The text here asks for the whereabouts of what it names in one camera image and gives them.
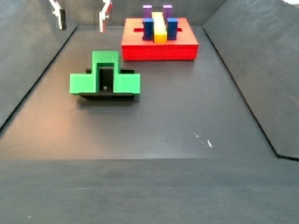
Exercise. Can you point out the black angle fixture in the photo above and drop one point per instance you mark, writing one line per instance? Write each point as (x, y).
(105, 87)

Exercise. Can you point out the left purple block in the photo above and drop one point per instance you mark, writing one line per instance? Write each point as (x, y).
(147, 11)

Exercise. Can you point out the blue block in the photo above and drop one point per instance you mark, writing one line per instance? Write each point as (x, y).
(171, 28)
(148, 23)

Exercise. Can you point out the purple block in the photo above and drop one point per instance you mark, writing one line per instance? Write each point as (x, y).
(147, 11)
(167, 10)

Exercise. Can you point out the left blue block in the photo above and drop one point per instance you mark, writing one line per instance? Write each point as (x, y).
(148, 23)

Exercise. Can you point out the yellow long bar block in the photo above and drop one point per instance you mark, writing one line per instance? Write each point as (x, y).
(159, 28)

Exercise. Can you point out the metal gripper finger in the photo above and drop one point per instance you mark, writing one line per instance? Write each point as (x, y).
(59, 13)
(103, 14)

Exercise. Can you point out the red base board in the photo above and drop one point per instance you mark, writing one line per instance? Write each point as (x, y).
(136, 49)

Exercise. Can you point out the right purple block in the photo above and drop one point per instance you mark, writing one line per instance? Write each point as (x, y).
(167, 10)

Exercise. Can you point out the green bridge-shaped block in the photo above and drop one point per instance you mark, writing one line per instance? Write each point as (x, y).
(127, 81)

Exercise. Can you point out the right blue block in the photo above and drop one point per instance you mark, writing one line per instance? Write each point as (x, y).
(171, 28)

